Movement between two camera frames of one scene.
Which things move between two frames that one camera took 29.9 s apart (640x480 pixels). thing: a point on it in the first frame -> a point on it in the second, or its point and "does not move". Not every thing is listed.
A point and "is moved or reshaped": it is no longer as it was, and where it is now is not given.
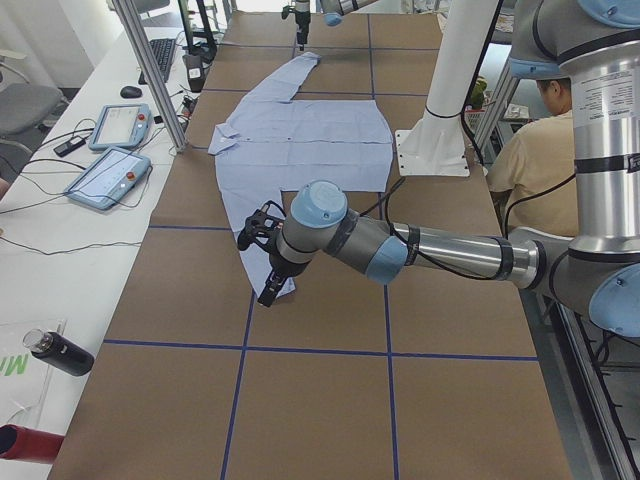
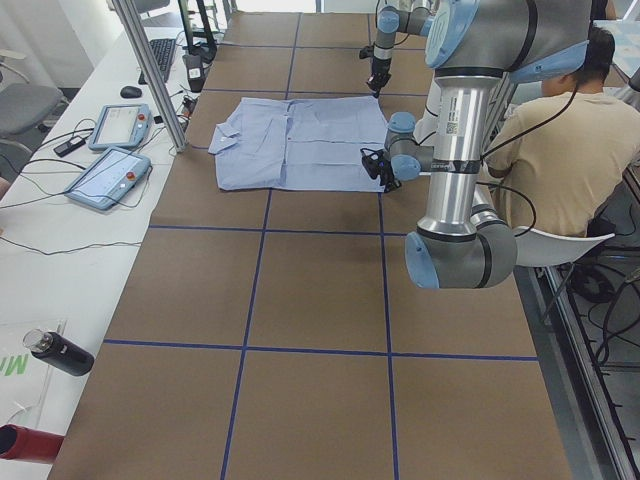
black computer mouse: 130,92 does not move
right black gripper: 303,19 -> 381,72
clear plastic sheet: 32,388 does not move
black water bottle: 59,352 does not move
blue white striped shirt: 277,145 is moved or reshaped
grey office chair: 23,105 does not move
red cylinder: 18,442 does not move
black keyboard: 163,49 does not move
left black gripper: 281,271 -> 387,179
